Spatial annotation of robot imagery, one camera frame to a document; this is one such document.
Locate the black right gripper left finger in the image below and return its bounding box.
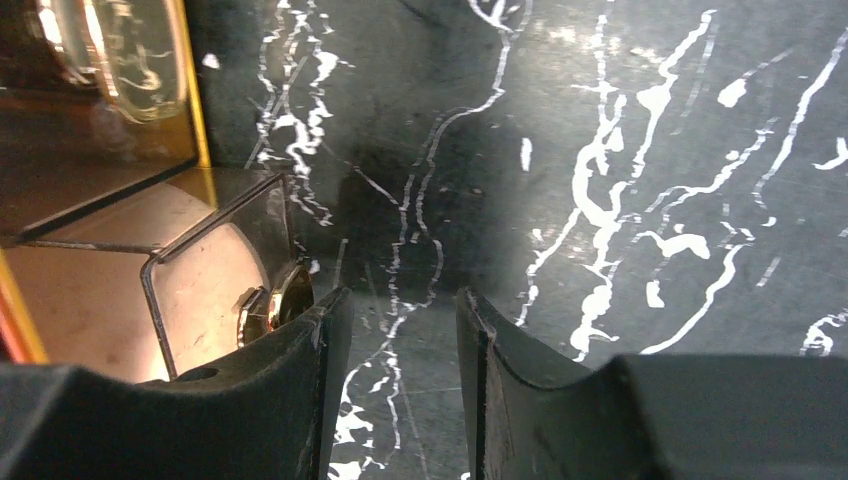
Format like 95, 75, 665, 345
1, 287, 353, 479

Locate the orange drawer organizer box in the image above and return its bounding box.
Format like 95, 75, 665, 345
0, 0, 213, 366

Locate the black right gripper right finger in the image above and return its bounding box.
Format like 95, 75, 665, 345
456, 288, 847, 479

